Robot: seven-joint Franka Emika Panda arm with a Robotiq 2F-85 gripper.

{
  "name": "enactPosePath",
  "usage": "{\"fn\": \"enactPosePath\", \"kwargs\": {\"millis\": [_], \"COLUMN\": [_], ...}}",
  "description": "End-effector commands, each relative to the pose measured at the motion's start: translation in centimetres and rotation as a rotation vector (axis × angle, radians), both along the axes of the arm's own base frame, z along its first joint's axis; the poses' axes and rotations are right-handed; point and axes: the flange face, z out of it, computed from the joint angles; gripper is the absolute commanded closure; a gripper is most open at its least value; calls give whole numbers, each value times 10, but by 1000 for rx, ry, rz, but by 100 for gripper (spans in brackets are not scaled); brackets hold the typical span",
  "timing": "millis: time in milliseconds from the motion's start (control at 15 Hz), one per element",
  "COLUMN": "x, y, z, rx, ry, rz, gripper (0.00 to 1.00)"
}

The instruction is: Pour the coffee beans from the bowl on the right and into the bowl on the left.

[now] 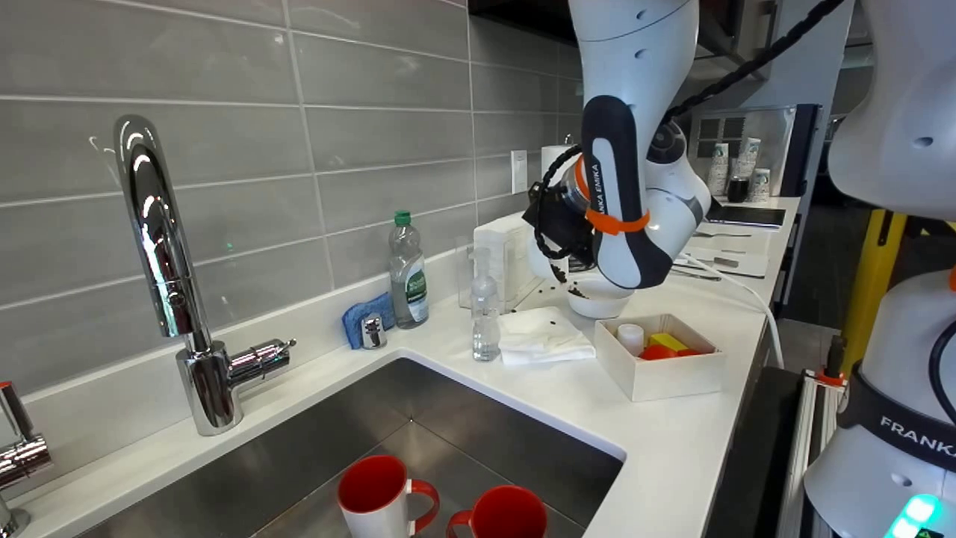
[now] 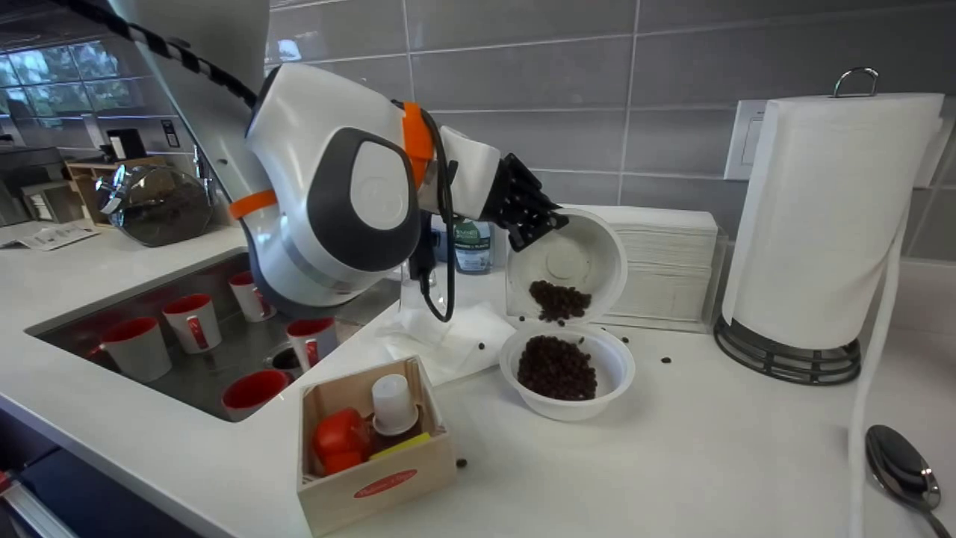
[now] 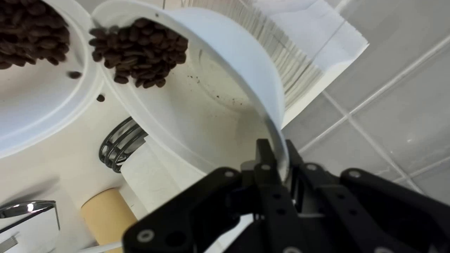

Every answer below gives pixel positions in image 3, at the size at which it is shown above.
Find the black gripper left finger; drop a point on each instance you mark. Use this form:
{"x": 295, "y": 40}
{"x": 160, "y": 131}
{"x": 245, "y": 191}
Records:
{"x": 271, "y": 205}

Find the roasted coffee beans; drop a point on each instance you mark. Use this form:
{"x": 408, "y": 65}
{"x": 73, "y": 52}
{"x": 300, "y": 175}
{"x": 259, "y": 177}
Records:
{"x": 141, "y": 51}

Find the white napkin stack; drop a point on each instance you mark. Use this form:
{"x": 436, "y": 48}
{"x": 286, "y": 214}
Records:
{"x": 300, "y": 28}

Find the white paper towel roll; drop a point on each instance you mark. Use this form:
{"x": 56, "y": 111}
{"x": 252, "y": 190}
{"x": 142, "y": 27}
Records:
{"x": 155, "y": 180}

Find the shiny metal spoon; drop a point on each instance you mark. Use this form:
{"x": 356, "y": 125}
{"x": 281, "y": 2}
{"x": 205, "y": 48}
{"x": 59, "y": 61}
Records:
{"x": 28, "y": 208}

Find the white foam bowl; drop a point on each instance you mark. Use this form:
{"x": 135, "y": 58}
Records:
{"x": 28, "y": 107}
{"x": 233, "y": 56}

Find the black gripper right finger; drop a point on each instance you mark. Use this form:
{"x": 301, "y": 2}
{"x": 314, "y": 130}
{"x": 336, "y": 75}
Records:
{"x": 374, "y": 215}

